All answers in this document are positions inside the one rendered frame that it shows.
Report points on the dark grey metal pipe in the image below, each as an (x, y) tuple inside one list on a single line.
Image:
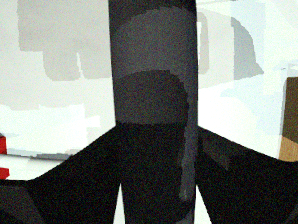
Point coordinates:
[(154, 68)]

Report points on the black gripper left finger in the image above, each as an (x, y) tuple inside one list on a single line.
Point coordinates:
[(81, 190)]

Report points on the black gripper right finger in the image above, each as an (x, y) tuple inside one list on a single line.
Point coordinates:
[(242, 186)]

